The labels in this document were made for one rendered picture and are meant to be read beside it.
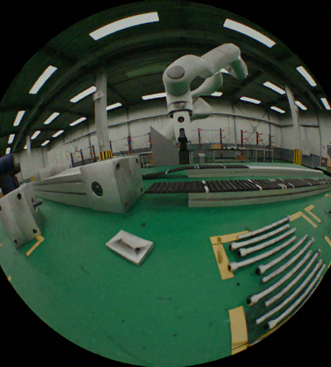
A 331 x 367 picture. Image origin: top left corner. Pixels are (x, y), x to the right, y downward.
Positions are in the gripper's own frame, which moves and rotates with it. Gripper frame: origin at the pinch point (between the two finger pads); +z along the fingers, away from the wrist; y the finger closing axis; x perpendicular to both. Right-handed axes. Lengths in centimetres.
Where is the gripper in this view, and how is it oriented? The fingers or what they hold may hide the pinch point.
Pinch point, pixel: (184, 159)
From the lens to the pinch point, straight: 37.3
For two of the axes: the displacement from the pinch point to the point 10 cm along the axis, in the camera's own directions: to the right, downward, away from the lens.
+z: 0.9, 9.5, 3.1
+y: 2.0, -3.2, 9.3
